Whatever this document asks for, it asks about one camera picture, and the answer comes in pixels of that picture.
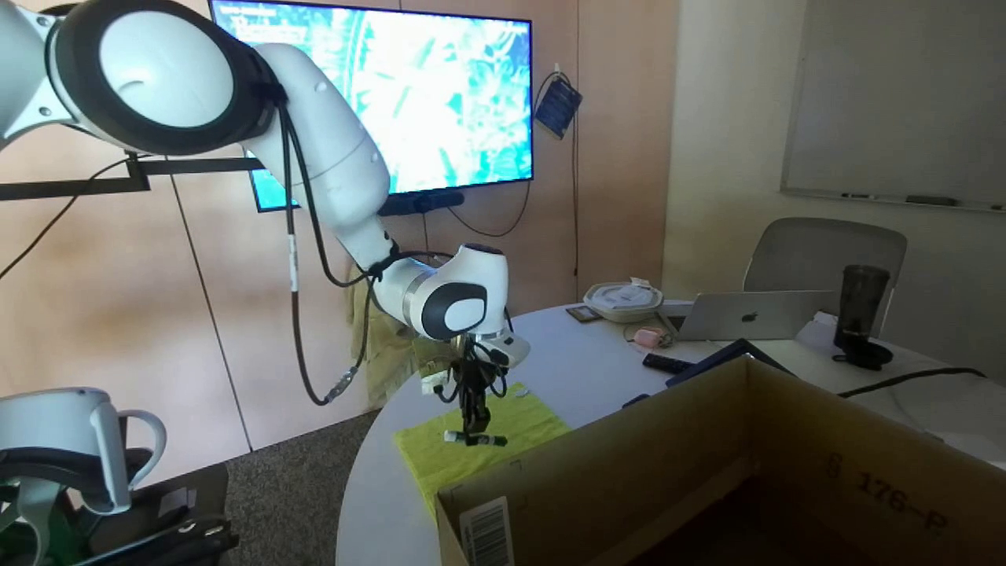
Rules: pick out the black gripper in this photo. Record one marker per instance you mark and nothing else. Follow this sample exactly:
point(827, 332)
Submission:
point(480, 377)

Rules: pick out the yellow microfibre cloth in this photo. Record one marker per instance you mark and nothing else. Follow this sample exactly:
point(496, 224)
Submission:
point(529, 417)

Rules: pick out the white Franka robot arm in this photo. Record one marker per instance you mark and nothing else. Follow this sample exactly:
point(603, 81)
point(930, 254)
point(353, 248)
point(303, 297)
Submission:
point(314, 135)

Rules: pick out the brown cardboard box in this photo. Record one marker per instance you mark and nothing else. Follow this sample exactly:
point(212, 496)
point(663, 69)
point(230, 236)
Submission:
point(629, 472)

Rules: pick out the small dark card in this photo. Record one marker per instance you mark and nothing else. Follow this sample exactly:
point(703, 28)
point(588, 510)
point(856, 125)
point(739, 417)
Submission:
point(585, 316)

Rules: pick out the white round bowl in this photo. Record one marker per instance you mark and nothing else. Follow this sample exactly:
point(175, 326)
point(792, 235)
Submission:
point(628, 302)

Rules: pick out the pink case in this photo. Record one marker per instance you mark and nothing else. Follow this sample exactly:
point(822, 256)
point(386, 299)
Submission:
point(653, 336)

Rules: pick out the black remote control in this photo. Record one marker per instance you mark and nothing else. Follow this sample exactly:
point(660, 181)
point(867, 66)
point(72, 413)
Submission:
point(663, 366)

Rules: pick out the black bar under tv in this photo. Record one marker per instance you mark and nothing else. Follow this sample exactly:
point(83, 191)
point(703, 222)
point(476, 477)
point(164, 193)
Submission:
point(426, 202)

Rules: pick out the black tablet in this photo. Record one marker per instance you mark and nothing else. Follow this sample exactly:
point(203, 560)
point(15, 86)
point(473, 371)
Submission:
point(725, 353)

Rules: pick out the silver laptop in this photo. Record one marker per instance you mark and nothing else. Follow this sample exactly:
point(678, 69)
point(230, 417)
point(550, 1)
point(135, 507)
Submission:
point(750, 316)

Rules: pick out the black equipment clutter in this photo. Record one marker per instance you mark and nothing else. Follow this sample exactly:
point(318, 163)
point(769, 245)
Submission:
point(169, 521)

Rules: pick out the grey office chair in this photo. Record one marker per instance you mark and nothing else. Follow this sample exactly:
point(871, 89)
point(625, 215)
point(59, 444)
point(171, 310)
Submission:
point(827, 254)

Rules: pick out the black cup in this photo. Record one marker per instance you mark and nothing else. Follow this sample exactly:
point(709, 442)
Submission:
point(867, 299)

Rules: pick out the whiteboard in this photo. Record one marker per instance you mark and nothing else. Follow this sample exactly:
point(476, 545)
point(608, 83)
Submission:
point(901, 96)

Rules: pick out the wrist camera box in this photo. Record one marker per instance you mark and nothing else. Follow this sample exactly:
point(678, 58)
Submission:
point(432, 385)

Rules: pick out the blue wall pouch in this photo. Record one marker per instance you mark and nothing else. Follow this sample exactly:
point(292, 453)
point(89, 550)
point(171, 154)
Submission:
point(558, 109)

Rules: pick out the wall mounted tv screen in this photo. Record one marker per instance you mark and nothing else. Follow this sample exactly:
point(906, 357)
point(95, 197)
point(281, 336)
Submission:
point(451, 96)

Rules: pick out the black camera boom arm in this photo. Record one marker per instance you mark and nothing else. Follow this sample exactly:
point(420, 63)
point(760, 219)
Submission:
point(63, 188)

